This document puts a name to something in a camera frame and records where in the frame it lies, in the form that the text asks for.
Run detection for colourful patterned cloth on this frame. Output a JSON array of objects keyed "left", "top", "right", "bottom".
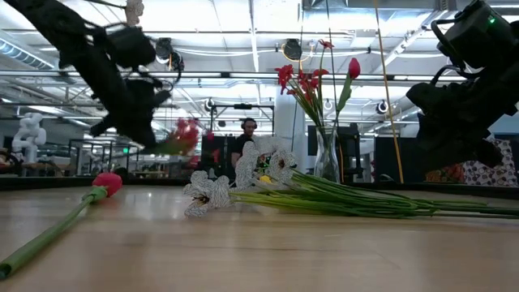
[{"left": 424, "top": 163, "right": 465, "bottom": 183}]

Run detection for clear glass vase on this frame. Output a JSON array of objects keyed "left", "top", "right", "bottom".
[{"left": 313, "top": 125, "right": 342, "bottom": 184}]

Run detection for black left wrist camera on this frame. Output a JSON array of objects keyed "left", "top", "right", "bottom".
[{"left": 104, "top": 25, "right": 157, "bottom": 70}]

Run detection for white black patterned cloth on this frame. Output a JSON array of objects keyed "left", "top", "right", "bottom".
[{"left": 461, "top": 139, "right": 519, "bottom": 188}]

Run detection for red flower bunch green leaves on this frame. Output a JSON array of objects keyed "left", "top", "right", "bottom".
[{"left": 274, "top": 38, "right": 337, "bottom": 179}]

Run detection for red flower spray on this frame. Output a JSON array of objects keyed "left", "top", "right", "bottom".
[{"left": 139, "top": 116, "right": 222, "bottom": 170}]

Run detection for white patterned flower spray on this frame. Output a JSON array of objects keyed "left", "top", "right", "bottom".
[
  {"left": 182, "top": 136, "right": 519, "bottom": 220},
  {"left": 84, "top": 0, "right": 146, "bottom": 27}
]

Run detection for person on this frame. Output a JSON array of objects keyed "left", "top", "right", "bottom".
[{"left": 230, "top": 117, "right": 260, "bottom": 170}]

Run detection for black hanging cable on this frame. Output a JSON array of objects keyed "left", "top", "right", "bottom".
[{"left": 325, "top": 0, "right": 338, "bottom": 122}]

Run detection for black metal gantry frame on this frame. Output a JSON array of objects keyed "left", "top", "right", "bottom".
[{"left": 209, "top": 102, "right": 276, "bottom": 137}]

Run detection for black round overhead fixture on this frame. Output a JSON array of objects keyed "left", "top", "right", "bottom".
[
  {"left": 282, "top": 38, "right": 303, "bottom": 62},
  {"left": 155, "top": 36, "right": 186, "bottom": 73}
]

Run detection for yellow cable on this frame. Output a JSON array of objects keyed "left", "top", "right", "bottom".
[{"left": 372, "top": 0, "right": 405, "bottom": 184}]

